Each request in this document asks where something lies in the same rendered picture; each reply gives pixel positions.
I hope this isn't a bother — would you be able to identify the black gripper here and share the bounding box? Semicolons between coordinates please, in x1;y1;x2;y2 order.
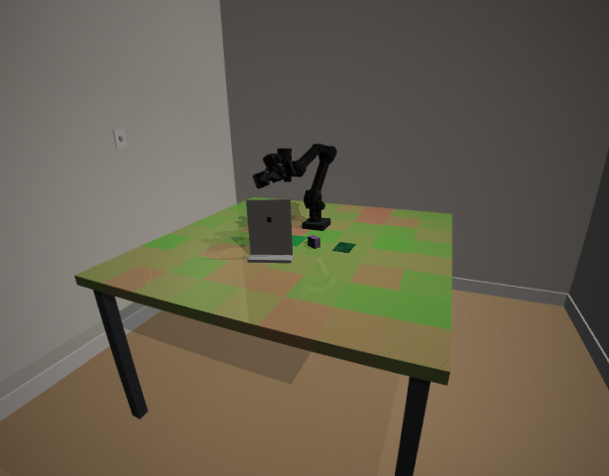
253;161;296;188

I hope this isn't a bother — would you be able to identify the purple rectangular block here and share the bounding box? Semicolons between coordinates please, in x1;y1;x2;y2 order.
307;235;320;249

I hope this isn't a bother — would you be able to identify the green square mat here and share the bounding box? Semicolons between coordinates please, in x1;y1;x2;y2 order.
292;235;307;246

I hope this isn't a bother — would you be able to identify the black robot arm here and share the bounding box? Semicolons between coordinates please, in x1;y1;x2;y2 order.
263;144;337;223

